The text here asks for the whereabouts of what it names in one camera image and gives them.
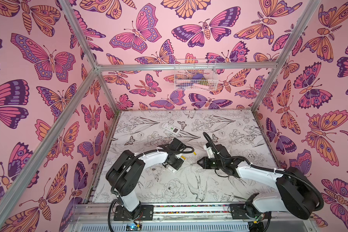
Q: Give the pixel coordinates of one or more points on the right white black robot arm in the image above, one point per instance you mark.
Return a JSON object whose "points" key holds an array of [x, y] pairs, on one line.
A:
{"points": [[295, 194]]}

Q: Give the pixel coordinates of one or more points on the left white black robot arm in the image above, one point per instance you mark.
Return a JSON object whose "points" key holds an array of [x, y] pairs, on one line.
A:
{"points": [[125, 173]]}

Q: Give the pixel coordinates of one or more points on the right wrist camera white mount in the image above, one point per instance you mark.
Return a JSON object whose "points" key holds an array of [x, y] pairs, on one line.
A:
{"points": [[209, 151]]}

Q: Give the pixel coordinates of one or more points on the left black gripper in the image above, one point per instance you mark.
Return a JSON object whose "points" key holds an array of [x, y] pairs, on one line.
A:
{"points": [[179, 164]]}

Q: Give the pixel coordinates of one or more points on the white remote control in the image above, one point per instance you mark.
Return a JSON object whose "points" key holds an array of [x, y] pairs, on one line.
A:
{"points": [[171, 169]]}

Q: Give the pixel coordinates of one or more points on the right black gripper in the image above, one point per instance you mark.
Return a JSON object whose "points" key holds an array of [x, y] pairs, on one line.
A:
{"points": [[206, 162]]}

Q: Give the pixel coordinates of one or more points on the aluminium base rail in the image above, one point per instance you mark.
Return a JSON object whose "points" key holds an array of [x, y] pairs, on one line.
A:
{"points": [[185, 217]]}

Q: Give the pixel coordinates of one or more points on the white wire basket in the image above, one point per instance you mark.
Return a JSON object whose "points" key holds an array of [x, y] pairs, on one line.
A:
{"points": [[192, 75]]}

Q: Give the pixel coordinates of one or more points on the purple item in basket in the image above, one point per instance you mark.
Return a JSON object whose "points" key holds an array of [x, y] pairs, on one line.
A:
{"points": [[198, 77]]}

